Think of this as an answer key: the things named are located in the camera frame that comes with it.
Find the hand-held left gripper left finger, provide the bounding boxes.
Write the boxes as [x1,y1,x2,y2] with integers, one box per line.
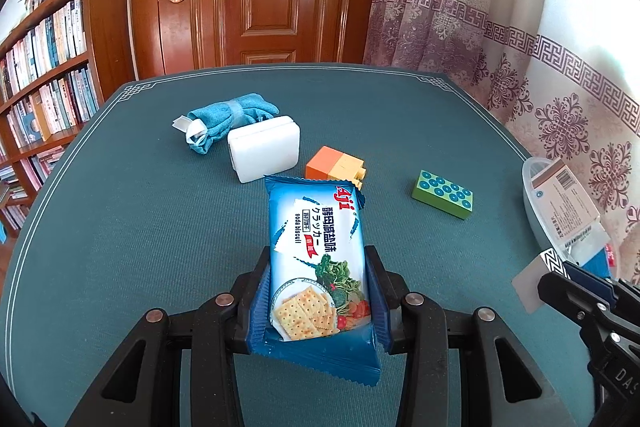
[65,247,273,427]

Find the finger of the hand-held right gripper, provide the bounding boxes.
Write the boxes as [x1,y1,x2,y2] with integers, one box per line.
[563,260,621,296]
[537,273,610,323]

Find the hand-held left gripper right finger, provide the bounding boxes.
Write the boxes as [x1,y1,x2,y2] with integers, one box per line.
[364,245,556,427]

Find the small blue packet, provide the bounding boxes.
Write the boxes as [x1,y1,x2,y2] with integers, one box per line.
[582,253,613,280]

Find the white zigzag patterned box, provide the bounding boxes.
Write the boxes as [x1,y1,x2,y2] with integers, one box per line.
[511,247,568,313]

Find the white medicine box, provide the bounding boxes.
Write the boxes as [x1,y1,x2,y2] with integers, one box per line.
[530,158,601,253]

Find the blue cracker packet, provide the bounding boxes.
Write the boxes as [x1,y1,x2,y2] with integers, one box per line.
[247,174,383,389]

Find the clear plastic container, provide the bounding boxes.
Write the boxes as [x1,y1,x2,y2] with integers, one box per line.
[521,157,640,280]

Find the green toy block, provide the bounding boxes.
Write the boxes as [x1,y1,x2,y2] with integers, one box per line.
[411,170,474,220]

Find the orange yellow toy block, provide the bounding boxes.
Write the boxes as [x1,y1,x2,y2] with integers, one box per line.
[306,146,367,192]

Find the white sponge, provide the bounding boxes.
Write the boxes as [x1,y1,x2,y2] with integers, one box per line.
[227,115,301,184]

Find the blue towel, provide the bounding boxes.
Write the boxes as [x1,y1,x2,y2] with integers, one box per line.
[172,93,280,156]

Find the wooden bookshelf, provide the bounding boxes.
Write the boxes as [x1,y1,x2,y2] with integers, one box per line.
[0,0,138,248]

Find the rows of books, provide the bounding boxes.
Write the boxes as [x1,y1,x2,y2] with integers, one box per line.
[0,0,101,233]

